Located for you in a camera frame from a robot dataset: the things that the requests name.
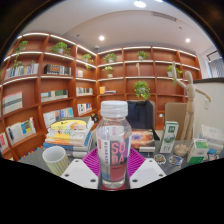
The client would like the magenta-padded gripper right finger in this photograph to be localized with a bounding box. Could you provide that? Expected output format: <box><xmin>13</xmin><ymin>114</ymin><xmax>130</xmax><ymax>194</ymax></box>
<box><xmin>127</xmin><ymin>148</ymin><xmax>167</xmax><ymax>190</ymax></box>

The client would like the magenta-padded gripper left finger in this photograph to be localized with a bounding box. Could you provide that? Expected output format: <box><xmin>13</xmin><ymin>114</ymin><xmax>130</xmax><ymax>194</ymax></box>
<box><xmin>60</xmin><ymin>148</ymin><xmax>101</xmax><ymax>190</ymax></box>

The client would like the clear plastic soda water bottle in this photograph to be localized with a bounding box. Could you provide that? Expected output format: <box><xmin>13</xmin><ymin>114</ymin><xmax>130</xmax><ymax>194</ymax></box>
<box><xmin>95</xmin><ymin>100</ymin><xmax>133</xmax><ymax>191</ymax></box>

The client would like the round white sticker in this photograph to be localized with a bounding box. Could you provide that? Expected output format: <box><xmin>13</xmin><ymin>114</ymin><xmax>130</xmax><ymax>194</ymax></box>
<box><xmin>153</xmin><ymin>153</ymin><xmax>167</xmax><ymax>165</ymax></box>

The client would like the yellow striped white mug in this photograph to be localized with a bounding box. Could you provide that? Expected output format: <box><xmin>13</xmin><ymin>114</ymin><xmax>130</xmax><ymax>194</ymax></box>
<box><xmin>41</xmin><ymin>145</ymin><xmax>70</xmax><ymax>177</ymax></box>

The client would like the round blue sticker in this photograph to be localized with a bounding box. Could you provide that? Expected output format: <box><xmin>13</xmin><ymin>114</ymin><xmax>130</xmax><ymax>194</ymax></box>
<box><xmin>168</xmin><ymin>154</ymin><xmax>184</xmax><ymax>167</ymax></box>

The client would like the stack of dark books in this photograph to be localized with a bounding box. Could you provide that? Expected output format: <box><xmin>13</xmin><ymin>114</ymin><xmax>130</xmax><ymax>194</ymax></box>
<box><xmin>129</xmin><ymin>128</ymin><xmax>157</xmax><ymax>154</ymax></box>

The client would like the stack of colourful books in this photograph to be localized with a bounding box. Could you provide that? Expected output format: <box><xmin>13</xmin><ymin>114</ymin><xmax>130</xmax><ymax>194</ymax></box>
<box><xmin>42</xmin><ymin>116</ymin><xmax>95</xmax><ymax>159</ymax></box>

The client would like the small green white box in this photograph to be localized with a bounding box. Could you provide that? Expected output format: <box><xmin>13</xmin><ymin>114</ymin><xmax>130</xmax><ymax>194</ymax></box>
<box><xmin>186</xmin><ymin>138</ymin><xmax>210</xmax><ymax>165</ymax></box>

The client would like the dark office chair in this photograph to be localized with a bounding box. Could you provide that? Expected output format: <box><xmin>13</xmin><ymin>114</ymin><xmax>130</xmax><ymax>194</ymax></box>
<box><xmin>125</xmin><ymin>99</ymin><xmax>157</xmax><ymax>131</ymax></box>

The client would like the tan chair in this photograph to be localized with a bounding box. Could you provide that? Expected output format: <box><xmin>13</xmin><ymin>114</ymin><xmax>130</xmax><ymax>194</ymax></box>
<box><xmin>164</xmin><ymin>101</ymin><xmax>189</xmax><ymax>141</ymax></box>

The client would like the wooden artist mannequin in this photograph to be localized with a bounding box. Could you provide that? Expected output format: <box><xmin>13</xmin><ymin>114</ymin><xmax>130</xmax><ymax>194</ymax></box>
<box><xmin>171</xmin><ymin>60</ymin><xmax>213</xmax><ymax>158</ymax></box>

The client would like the orange wooden shelf unit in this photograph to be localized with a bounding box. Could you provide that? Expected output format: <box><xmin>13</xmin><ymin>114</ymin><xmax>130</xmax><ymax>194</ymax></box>
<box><xmin>0</xmin><ymin>31</ymin><xmax>203</xmax><ymax>163</ymax></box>

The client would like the white curtain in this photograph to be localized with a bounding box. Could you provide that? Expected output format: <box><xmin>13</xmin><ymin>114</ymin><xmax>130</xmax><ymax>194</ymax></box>
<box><xmin>208</xmin><ymin>58</ymin><xmax>224</xmax><ymax>78</ymax></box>

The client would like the ceiling air vent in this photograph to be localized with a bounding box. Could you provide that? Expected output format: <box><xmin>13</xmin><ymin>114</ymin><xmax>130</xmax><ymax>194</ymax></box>
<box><xmin>151</xmin><ymin>10</ymin><xmax>178</xmax><ymax>23</ymax></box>

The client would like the branched ceiling lamp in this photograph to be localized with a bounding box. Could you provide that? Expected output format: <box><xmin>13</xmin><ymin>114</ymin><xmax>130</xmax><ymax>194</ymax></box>
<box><xmin>133</xmin><ymin>0</ymin><xmax>164</xmax><ymax>9</ymax></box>

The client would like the black curtain rail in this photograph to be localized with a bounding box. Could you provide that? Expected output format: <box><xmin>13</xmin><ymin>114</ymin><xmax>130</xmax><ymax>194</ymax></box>
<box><xmin>206</xmin><ymin>49</ymin><xmax>223</xmax><ymax>63</ymax></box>

